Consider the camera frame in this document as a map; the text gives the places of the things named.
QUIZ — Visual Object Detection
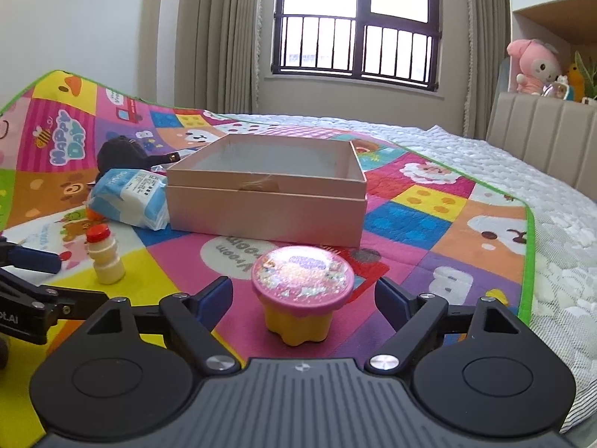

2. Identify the pink yellow toy cup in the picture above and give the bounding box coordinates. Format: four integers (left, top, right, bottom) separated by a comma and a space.
251, 246, 354, 347

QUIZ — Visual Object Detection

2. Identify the blue white tissue pack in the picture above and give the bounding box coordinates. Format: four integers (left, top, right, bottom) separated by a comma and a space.
87, 169, 170, 231

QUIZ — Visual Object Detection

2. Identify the small red-capped white bottle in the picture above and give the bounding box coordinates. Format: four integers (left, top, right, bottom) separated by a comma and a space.
86, 224, 125, 285

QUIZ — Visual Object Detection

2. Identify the colourful cartoon play mat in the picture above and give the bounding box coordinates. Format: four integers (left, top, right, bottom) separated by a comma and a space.
1, 71, 535, 359

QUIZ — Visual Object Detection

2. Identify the black plush bear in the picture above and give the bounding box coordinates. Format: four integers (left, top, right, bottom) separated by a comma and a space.
95, 136, 180, 181

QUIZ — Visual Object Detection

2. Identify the pink cardboard box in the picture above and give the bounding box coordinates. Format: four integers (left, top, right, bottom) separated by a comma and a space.
166, 134, 366, 248

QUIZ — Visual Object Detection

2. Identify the beige padded headboard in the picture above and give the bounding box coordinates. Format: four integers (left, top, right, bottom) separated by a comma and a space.
486, 92, 596, 200

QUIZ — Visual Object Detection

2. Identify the beige curtain left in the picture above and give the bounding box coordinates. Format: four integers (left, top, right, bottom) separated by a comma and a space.
137, 0, 281, 115

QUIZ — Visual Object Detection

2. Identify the beige curtain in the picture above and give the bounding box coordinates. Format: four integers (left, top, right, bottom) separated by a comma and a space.
137, 0, 281, 115
463, 0, 511, 140

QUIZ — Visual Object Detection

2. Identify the pink plush bunny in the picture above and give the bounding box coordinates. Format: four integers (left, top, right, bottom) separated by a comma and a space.
506, 40, 562, 94

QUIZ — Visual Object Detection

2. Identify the yellow orange toy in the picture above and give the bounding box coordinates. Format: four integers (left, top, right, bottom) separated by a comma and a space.
567, 63, 585, 102

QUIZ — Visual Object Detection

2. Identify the dark framed window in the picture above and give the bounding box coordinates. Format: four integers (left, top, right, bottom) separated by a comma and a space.
270, 0, 442, 92

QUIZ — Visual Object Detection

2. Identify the beige curtain right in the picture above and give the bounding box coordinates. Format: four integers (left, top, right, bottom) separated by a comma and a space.
463, 0, 511, 140

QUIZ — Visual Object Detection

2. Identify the wooden shelf unit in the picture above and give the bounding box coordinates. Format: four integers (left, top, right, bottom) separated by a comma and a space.
509, 0, 596, 92

